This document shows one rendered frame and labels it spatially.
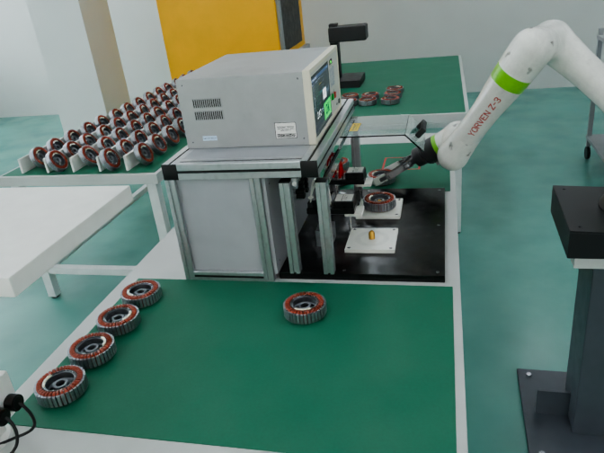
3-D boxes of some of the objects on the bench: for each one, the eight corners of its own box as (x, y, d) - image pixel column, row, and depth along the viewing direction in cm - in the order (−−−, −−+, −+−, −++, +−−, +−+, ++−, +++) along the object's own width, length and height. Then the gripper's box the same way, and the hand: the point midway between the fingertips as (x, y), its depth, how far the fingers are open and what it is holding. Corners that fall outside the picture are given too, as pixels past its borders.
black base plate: (445, 193, 211) (445, 187, 210) (445, 282, 155) (445, 275, 154) (321, 194, 222) (320, 189, 221) (279, 279, 166) (279, 271, 165)
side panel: (277, 277, 167) (262, 174, 154) (274, 282, 165) (259, 178, 151) (190, 274, 174) (168, 176, 161) (186, 279, 171) (164, 180, 158)
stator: (397, 200, 200) (397, 190, 199) (394, 213, 191) (393, 203, 189) (366, 199, 204) (366, 190, 202) (360, 213, 194) (359, 203, 192)
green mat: (448, 141, 265) (448, 141, 265) (450, 190, 212) (450, 190, 212) (258, 147, 288) (258, 147, 288) (216, 194, 235) (216, 193, 235)
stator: (288, 301, 154) (287, 289, 152) (329, 301, 152) (328, 289, 150) (280, 325, 144) (279, 314, 142) (324, 325, 142) (323, 314, 140)
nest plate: (398, 231, 181) (397, 227, 181) (395, 253, 168) (394, 250, 168) (351, 231, 185) (351, 227, 184) (344, 253, 172) (344, 249, 171)
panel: (321, 188, 222) (314, 113, 209) (278, 273, 164) (264, 177, 152) (318, 188, 222) (311, 113, 210) (274, 273, 165) (261, 177, 152)
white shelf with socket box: (174, 363, 135) (129, 184, 116) (89, 495, 103) (8, 278, 83) (48, 355, 143) (-14, 187, 124) (-67, 475, 111) (-174, 272, 92)
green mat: (452, 287, 152) (452, 286, 152) (457, 470, 99) (457, 469, 99) (138, 279, 175) (137, 278, 175) (4, 424, 122) (4, 423, 122)
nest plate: (403, 201, 202) (403, 198, 202) (400, 218, 189) (400, 216, 189) (360, 201, 206) (360, 198, 206) (355, 218, 193) (355, 216, 192)
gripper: (420, 173, 205) (373, 196, 218) (439, 151, 224) (395, 173, 237) (409, 155, 204) (363, 180, 217) (429, 135, 223) (386, 158, 236)
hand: (382, 175), depth 226 cm, fingers open, 13 cm apart
